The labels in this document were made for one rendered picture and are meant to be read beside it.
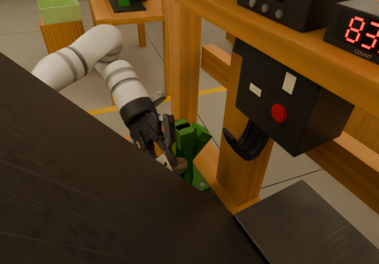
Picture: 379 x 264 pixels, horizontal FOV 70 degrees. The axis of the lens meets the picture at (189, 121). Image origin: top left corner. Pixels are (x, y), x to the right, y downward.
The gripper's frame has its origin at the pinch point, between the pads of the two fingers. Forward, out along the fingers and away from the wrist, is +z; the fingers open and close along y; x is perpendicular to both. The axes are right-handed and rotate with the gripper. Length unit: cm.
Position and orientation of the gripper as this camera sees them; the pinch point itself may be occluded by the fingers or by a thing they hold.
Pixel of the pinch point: (164, 163)
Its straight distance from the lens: 57.0
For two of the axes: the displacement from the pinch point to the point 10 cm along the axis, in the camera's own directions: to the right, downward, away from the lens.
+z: 4.7, 8.4, -2.6
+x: 4.7, 0.1, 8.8
